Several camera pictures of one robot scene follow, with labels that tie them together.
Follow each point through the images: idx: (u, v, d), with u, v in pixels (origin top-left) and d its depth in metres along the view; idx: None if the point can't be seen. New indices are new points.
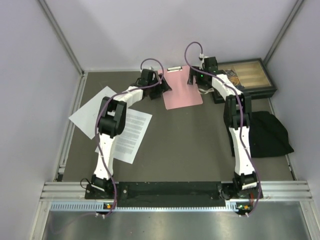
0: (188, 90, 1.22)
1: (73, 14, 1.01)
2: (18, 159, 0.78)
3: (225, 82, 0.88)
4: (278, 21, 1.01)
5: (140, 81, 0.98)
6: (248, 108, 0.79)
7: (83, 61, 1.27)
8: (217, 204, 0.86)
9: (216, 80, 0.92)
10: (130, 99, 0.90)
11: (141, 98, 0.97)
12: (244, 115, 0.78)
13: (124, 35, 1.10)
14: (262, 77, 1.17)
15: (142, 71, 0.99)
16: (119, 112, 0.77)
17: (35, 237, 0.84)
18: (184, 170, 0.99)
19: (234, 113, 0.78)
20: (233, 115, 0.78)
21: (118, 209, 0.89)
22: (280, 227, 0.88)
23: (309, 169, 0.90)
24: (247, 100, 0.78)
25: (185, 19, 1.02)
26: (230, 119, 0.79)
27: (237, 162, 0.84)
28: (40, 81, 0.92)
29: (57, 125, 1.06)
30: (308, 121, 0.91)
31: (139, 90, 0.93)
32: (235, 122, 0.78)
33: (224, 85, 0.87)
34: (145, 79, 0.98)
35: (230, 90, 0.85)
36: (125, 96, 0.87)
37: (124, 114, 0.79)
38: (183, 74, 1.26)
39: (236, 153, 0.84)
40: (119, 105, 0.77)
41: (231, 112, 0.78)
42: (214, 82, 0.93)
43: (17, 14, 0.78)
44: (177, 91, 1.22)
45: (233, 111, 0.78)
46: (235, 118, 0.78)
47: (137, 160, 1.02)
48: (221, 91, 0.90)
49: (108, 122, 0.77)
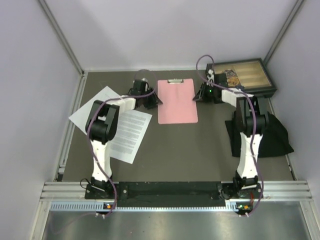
0: (182, 106, 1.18)
1: (72, 14, 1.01)
2: (18, 159, 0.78)
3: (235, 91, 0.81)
4: (278, 20, 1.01)
5: (133, 91, 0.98)
6: (263, 111, 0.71)
7: (84, 61, 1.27)
8: (217, 204, 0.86)
9: (226, 91, 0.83)
10: (123, 106, 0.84)
11: (132, 107, 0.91)
12: (259, 120, 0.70)
13: (124, 35, 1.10)
14: (263, 77, 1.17)
15: (135, 81, 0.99)
16: (110, 116, 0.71)
17: (34, 237, 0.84)
18: (185, 170, 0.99)
19: (248, 117, 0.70)
20: (247, 120, 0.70)
21: (118, 208, 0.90)
22: (280, 227, 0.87)
23: (309, 169, 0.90)
24: (261, 102, 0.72)
25: (185, 19, 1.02)
26: (244, 124, 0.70)
27: (241, 163, 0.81)
28: (39, 81, 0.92)
29: (57, 125, 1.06)
30: (308, 121, 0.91)
31: (132, 98, 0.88)
32: (249, 128, 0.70)
33: (234, 92, 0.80)
34: (138, 90, 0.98)
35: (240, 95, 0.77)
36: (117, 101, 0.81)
37: (116, 118, 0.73)
38: (184, 87, 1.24)
39: (242, 157, 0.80)
40: (112, 109, 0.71)
41: (243, 116, 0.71)
42: (223, 95, 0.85)
43: (18, 14, 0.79)
44: (169, 104, 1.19)
45: (245, 114, 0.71)
46: (249, 122, 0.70)
47: (137, 160, 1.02)
48: (232, 100, 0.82)
49: (98, 128, 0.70)
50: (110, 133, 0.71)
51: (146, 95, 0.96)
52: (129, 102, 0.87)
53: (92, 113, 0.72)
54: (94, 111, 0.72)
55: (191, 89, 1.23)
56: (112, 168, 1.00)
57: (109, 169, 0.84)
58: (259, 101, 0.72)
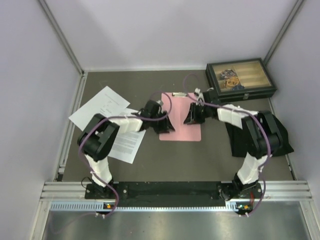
0: (187, 122, 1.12)
1: (72, 14, 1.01)
2: (18, 158, 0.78)
3: (234, 108, 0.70)
4: (278, 20, 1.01)
5: (143, 112, 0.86)
6: (273, 128, 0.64)
7: (84, 61, 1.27)
8: (217, 204, 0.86)
9: (223, 110, 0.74)
10: (126, 126, 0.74)
11: (137, 129, 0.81)
12: (270, 139, 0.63)
13: (124, 35, 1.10)
14: (263, 77, 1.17)
15: (148, 103, 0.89)
16: (107, 134, 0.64)
17: (34, 237, 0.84)
18: (185, 171, 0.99)
19: (260, 138, 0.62)
20: (259, 141, 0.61)
21: (119, 208, 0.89)
22: (280, 227, 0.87)
23: (309, 169, 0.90)
24: (269, 118, 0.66)
25: (185, 19, 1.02)
26: (257, 146, 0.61)
27: (244, 171, 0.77)
28: (39, 81, 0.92)
29: (57, 125, 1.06)
30: (308, 122, 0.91)
31: (139, 120, 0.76)
32: (264, 149, 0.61)
33: (234, 110, 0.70)
34: (149, 111, 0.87)
35: (244, 114, 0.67)
36: (121, 119, 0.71)
37: (112, 138, 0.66)
38: (189, 101, 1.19)
39: (246, 167, 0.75)
40: (110, 127, 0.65)
41: (254, 137, 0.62)
42: (220, 113, 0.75)
43: (18, 14, 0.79)
44: (176, 120, 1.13)
45: (255, 134, 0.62)
46: (262, 143, 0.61)
47: (137, 160, 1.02)
48: (232, 119, 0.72)
49: (90, 143, 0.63)
50: (101, 152, 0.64)
51: (155, 119, 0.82)
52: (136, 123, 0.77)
53: (90, 126, 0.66)
54: (93, 125, 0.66)
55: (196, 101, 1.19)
56: (112, 168, 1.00)
57: (108, 175, 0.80)
58: (266, 117, 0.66)
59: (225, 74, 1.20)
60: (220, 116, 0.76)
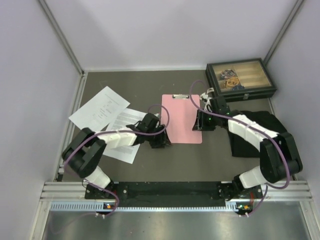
0: (187, 124, 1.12)
1: (72, 14, 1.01)
2: (18, 158, 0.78)
3: (249, 123, 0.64)
4: (279, 20, 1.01)
5: (139, 126, 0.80)
6: (294, 153, 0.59)
7: (84, 61, 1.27)
8: (217, 204, 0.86)
9: (234, 123, 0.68)
10: (117, 141, 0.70)
11: (130, 144, 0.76)
12: (290, 164, 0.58)
13: (124, 35, 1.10)
14: (262, 77, 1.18)
15: (146, 114, 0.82)
16: (91, 152, 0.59)
17: (34, 237, 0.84)
18: (185, 171, 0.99)
19: (279, 165, 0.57)
20: (278, 167, 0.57)
21: (120, 208, 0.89)
22: (280, 227, 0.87)
23: (309, 169, 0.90)
24: (289, 142, 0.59)
25: (185, 19, 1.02)
26: (275, 174, 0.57)
27: (248, 179, 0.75)
28: (40, 81, 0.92)
29: (57, 125, 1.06)
30: (308, 122, 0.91)
31: (132, 135, 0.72)
32: (282, 176, 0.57)
33: (248, 127, 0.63)
34: (146, 125, 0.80)
35: (262, 135, 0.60)
36: (110, 135, 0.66)
37: (98, 156, 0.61)
38: (190, 103, 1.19)
39: (251, 178, 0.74)
40: (95, 144, 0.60)
41: (274, 165, 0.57)
42: (231, 126, 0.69)
43: (18, 14, 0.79)
44: (178, 122, 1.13)
45: (275, 161, 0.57)
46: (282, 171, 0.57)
47: (137, 160, 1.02)
48: (246, 136, 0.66)
49: (74, 159, 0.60)
50: (85, 170, 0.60)
51: (148, 133, 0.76)
52: (129, 138, 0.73)
53: (77, 141, 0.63)
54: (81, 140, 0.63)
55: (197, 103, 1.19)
56: (112, 168, 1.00)
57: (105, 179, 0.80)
58: (287, 141, 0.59)
59: (226, 74, 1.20)
60: (230, 127, 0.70)
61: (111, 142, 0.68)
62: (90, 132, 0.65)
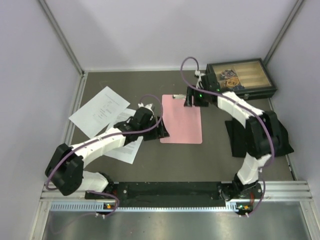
0: (187, 124, 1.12)
1: (72, 14, 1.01)
2: (19, 158, 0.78)
3: (237, 101, 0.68)
4: (279, 20, 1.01)
5: (131, 122, 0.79)
6: (276, 129, 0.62)
7: (84, 61, 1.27)
8: (217, 204, 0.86)
9: (223, 100, 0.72)
10: (102, 149, 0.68)
11: (121, 145, 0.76)
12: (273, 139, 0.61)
13: (124, 35, 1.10)
14: (262, 77, 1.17)
15: (137, 110, 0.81)
16: (68, 172, 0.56)
17: (34, 237, 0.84)
18: (185, 171, 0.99)
19: (261, 139, 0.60)
20: (260, 142, 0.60)
21: (120, 208, 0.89)
22: (280, 227, 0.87)
23: (309, 169, 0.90)
24: (272, 120, 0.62)
25: (186, 19, 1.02)
26: (257, 148, 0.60)
27: (244, 171, 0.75)
28: (40, 81, 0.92)
29: (57, 125, 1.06)
30: (308, 122, 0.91)
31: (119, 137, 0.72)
32: (264, 150, 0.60)
33: (236, 104, 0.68)
34: (138, 121, 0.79)
35: (248, 113, 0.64)
36: (90, 147, 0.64)
37: (78, 173, 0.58)
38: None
39: (245, 169, 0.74)
40: (71, 166, 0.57)
41: (256, 139, 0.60)
42: (220, 102, 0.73)
43: (18, 14, 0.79)
44: (177, 122, 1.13)
45: (258, 136, 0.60)
46: (263, 144, 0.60)
47: (137, 160, 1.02)
48: (234, 113, 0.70)
49: (55, 178, 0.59)
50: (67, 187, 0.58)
51: (142, 132, 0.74)
52: (115, 142, 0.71)
53: (56, 160, 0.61)
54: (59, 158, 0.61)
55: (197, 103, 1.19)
56: (112, 168, 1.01)
57: (101, 182, 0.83)
58: (270, 119, 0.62)
59: (225, 74, 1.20)
60: (220, 104, 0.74)
61: (94, 153, 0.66)
62: (67, 148, 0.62)
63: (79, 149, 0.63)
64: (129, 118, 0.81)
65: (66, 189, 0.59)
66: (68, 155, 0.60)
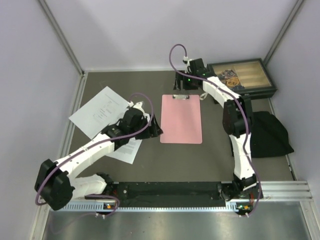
0: (188, 124, 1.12)
1: (72, 14, 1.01)
2: (18, 158, 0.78)
3: (219, 86, 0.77)
4: (278, 20, 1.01)
5: (121, 125, 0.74)
6: (250, 111, 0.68)
7: (84, 61, 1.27)
8: (217, 204, 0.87)
9: (208, 84, 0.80)
10: (89, 159, 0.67)
11: (111, 150, 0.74)
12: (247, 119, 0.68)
13: (124, 35, 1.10)
14: (262, 77, 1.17)
15: (127, 111, 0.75)
16: (56, 190, 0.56)
17: (35, 237, 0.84)
18: (185, 171, 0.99)
19: (236, 119, 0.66)
20: (235, 122, 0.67)
21: (120, 208, 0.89)
22: (280, 227, 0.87)
23: (309, 170, 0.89)
24: (247, 103, 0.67)
25: (185, 19, 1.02)
26: (232, 127, 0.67)
27: (237, 165, 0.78)
28: (40, 82, 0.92)
29: (57, 125, 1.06)
30: (308, 121, 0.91)
31: (109, 143, 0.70)
32: (238, 129, 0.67)
33: (218, 89, 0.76)
34: (127, 124, 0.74)
35: (227, 96, 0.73)
36: (76, 160, 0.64)
37: (66, 188, 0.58)
38: (190, 104, 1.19)
39: (237, 159, 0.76)
40: (56, 183, 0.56)
41: (232, 119, 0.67)
42: (205, 86, 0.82)
43: (18, 14, 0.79)
44: (179, 122, 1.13)
45: (233, 117, 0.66)
46: (237, 124, 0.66)
47: (137, 160, 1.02)
48: (216, 96, 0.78)
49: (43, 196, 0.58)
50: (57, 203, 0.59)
51: (134, 134, 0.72)
52: (103, 149, 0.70)
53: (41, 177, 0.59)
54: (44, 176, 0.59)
55: (198, 103, 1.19)
56: (112, 168, 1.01)
57: (99, 186, 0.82)
58: (245, 102, 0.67)
59: (226, 74, 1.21)
60: (205, 87, 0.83)
61: (81, 165, 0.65)
62: (52, 164, 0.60)
63: (64, 163, 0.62)
64: (119, 120, 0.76)
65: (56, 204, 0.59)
66: (53, 172, 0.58)
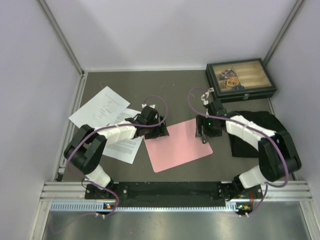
0: (172, 146, 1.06)
1: (72, 14, 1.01)
2: (18, 158, 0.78)
3: (247, 123, 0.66)
4: (279, 20, 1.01)
5: (139, 119, 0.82)
6: (292, 150, 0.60)
7: (84, 61, 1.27)
8: (217, 204, 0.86)
9: (231, 123, 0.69)
10: (117, 135, 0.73)
11: (132, 136, 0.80)
12: (289, 160, 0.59)
13: (124, 35, 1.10)
14: (262, 78, 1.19)
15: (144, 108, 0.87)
16: (93, 148, 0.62)
17: (34, 237, 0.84)
18: (185, 171, 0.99)
19: (277, 162, 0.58)
20: (277, 165, 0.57)
21: (120, 208, 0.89)
22: (280, 227, 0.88)
23: (309, 170, 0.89)
24: (287, 140, 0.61)
25: (185, 19, 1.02)
26: (275, 170, 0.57)
27: (247, 177, 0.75)
28: (39, 82, 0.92)
29: (57, 125, 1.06)
30: (308, 121, 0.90)
31: (132, 127, 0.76)
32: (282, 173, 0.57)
33: (246, 127, 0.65)
34: (145, 117, 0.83)
35: (259, 134, 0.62)
36: (110, 130, 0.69)
37: (99, 151, 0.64)
38: (197, 145, 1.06)
39: (251, 175, 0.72)
40: (97, 140, 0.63)
41: (273, 161, 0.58)
42: (228, 126, 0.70)
43: (17, 14, 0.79)
44: (170, 140, 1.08)
45: (274, 158, 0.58)
46: (280, 168, 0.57)
47: (137, 161, 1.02)
48: (244, 136, 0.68)
49: (76, 156, 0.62)
50: (89, 165, 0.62)
51: (153, 125, 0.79)
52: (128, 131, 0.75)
53: (77, 139, 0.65)
54: (81, 137, 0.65)
55: (200, 153, 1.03)
56: (112, 168, 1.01)
57: (105, 178, 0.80)
58: (284, 139, 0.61)
59: (226, 74, 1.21)
60: (229, 128, 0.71)
61: (111, 137, 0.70)
62: (89, 128, 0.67)
63: (101, 130, 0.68)
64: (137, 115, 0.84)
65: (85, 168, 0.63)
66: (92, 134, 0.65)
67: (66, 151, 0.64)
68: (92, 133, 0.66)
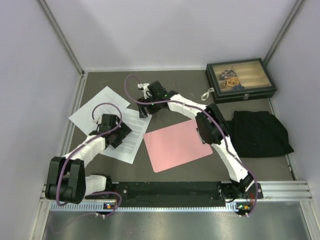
0: (170, 145, 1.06)
1: (72, 14, 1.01)
2: (18, 158, 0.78)
3: (185, 102, 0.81)
4: (279, 20, 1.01)
5: (101, 128, 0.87)
6: (220, 117, 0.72)
7: (84, 61, 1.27)
8: (217, 204, 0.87)
9: (173, 103, 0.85)
10: (90, 152, 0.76)
11: (103, 146, 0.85)
12: (220, 125, 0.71)
13: (123, 35, 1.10)
14: (262, 77, 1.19)
15: (102, 116, 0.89)
16: (75, 175, 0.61)
17: (34, 237, 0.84)
18: (186, 171, 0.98)
19: (211, 128, 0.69)
20: (211, 131, 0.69)
21: (120, 208, 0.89)
22: (280, 227, 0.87)
23: (309, 170, 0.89)
24: (215, 109, 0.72)
25: (185, 19, 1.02)
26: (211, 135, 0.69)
27: (230, 169, 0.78)
28: (39, 82, 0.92)
29: (57, 125, 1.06)
30: (308, 121, 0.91)
31: (100, 139, 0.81)
32: (216, 136, 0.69)
33: (184, 105, 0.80)
34: (107, 124, 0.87)
35: (195, 109, 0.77)
36: (81, 151, 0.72)
37: (82, 174, 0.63)
38: (197, 145, 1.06)
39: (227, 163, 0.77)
40: (75, 167, 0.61)
41: (208, 129, 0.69)
42: (171, 106, 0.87)
43: (18, 14, 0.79)
44: (168, 139, 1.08)
45: (209, 125, 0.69)
46: (214, 132, 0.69)
47: (137, 161, 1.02)
48: (184, 111, 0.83)
49: (62, 190, 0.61)
50: (78, 193, 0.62)
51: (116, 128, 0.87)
52: (98, 142, 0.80)
53: (53, 175, 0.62)
54: (57, 171, 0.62)
55: (200, 153, 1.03)
56: (112, 168, 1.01)
57: (101, 180, 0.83)
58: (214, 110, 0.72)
59: (226, 74, 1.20)
60: (171, 107, 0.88)
61: (85, 157, 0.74)
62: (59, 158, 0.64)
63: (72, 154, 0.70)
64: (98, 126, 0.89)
65: (76, 197, 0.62)
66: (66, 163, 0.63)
67: (48, 190, 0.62)
68: (67, 161, 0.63)
